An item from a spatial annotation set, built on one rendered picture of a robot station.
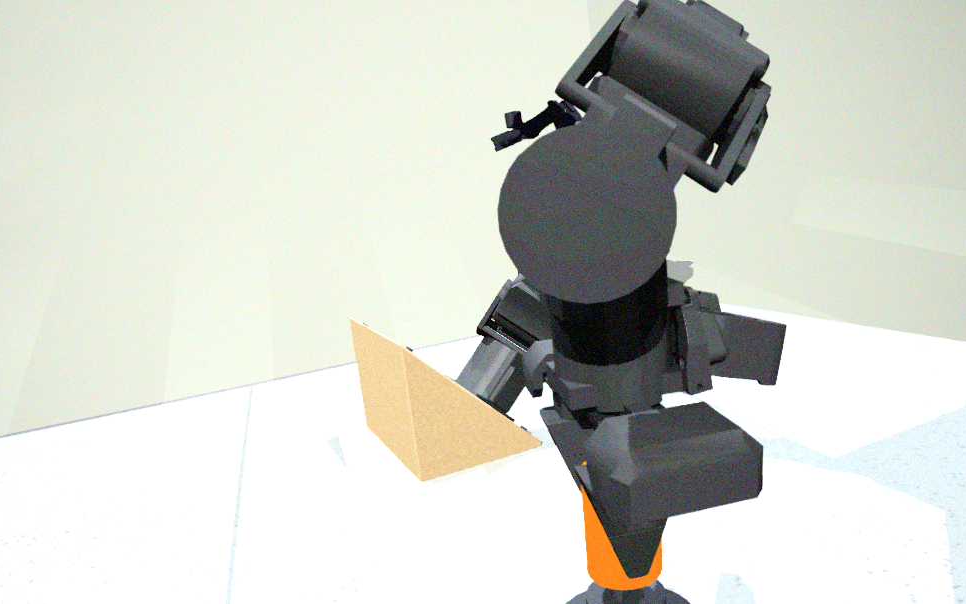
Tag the orange cylinder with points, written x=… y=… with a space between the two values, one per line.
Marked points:
x=603 y=567

